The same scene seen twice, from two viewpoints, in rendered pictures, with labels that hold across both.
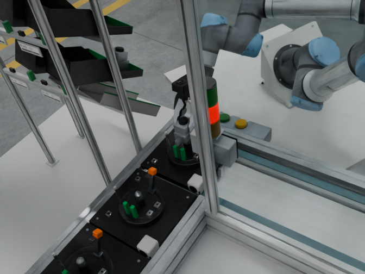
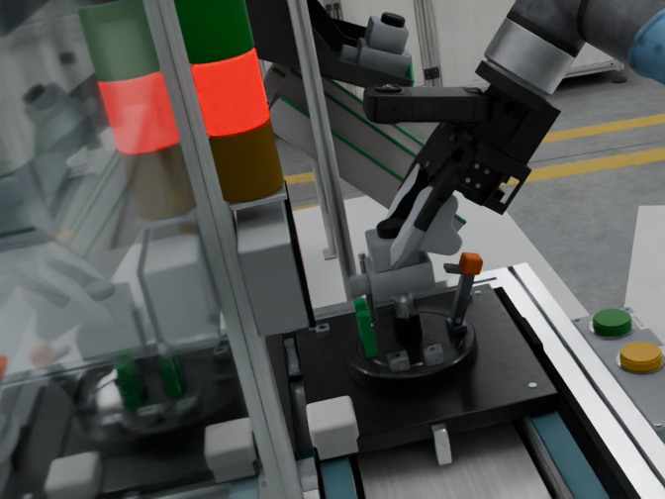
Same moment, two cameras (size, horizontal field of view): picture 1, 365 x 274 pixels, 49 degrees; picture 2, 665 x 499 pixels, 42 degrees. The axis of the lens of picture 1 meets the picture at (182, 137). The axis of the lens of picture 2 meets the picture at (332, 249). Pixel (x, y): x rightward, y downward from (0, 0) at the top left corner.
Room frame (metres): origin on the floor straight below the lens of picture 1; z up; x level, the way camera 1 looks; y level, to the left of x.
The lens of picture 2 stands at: (0.35, -0.54, 1.48)
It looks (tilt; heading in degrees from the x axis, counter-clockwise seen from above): 25 degrees down; 46
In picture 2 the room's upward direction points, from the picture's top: 11 degrees counter-clockwise
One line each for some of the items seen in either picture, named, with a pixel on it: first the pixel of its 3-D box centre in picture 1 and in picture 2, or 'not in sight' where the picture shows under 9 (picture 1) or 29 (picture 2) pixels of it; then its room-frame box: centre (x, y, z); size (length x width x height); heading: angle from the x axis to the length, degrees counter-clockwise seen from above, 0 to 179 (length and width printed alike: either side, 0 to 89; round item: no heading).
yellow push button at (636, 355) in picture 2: not in sight; (640, 359); (1.04, -0.22, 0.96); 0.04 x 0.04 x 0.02
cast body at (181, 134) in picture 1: (182, 129); (386, 256); (0.93, 0.00, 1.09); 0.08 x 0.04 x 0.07; 138
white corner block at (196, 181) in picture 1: (196, 184); (332, 428); (0.80, -0.02, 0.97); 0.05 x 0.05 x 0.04; 48
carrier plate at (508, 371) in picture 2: (189, 155); (413, 361); (0.94, -0.01, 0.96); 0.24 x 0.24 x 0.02; 48
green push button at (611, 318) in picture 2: not in sight; (612, 325); (1.09, -0.16, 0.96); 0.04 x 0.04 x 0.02
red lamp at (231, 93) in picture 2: not in sight; (227, 89); (0.72, -0.07, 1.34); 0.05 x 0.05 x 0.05
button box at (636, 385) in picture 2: not in sight; (641, 385); (1.04, -0.22, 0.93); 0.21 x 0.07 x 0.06; 48
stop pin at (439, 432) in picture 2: not in sight; (441, 444); (0.85, -0.10, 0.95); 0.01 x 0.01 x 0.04; 48
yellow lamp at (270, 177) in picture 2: not in sight; (242, 156); (0.72, -0.07, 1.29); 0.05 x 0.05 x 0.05
